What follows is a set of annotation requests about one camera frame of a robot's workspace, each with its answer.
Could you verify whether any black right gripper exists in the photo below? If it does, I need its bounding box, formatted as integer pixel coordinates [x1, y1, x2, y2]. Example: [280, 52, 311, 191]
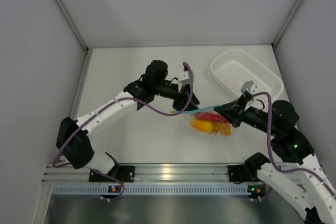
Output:
[214, 94, 280, 136]

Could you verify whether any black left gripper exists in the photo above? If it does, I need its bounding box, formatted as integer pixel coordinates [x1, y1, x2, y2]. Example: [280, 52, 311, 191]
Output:
[153, 81, 200, 112]

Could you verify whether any clear zip top bag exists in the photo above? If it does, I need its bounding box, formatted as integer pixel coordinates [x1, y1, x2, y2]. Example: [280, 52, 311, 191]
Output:
[177, 105, 232, 138]

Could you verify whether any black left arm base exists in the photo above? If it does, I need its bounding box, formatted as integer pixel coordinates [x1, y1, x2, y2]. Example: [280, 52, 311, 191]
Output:
[89, 165, 135, 183]

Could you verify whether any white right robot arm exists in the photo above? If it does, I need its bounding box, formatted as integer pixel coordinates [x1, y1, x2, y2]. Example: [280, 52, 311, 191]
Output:
[214, 92, 335, 223]

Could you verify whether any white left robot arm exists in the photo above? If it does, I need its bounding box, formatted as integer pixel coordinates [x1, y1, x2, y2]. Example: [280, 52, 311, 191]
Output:
[52, 60, 200, 182]

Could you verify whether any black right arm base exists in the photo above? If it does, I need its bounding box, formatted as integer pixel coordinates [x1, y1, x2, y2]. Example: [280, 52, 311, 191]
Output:
[227, 153, 270, 184]

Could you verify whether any tan fake ginger root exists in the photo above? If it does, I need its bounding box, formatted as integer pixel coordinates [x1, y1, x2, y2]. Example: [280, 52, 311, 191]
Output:
[212, 122, 232, 136]

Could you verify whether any red fake chili pepper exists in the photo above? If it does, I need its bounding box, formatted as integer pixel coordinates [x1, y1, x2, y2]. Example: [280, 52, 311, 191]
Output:
[194, 112, 228, 123]

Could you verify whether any yellow fake bell pepper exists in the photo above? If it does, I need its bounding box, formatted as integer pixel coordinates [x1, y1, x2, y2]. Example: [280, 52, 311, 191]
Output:
[190, 118, 213, 132]

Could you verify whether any white perforated plastic basket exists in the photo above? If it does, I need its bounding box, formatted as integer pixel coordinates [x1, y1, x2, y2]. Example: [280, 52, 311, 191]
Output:
[210, 48, 284, 100]

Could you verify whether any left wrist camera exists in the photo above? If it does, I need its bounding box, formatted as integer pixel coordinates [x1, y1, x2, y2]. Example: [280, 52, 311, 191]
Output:
[178, 70, 191, 86]

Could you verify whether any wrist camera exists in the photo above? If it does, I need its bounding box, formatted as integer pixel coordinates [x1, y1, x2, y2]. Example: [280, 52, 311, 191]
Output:
[178, 70, 191, 86]
[240, 81, 257, 98]

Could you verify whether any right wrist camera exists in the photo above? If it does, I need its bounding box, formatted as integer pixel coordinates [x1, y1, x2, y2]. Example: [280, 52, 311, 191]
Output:
[240, 81, 257, 98]

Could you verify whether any aluminium mounting rail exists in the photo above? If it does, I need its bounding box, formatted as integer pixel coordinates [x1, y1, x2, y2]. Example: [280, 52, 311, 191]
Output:
[41, 162, 295, 183]

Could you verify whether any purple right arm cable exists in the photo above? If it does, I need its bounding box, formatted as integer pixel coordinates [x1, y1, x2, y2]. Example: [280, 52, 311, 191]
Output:
[251, 92, 336, 201]

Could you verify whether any perforated cable duct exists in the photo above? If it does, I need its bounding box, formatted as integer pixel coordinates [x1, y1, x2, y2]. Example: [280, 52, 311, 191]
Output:
[52, 184, 266, 196]

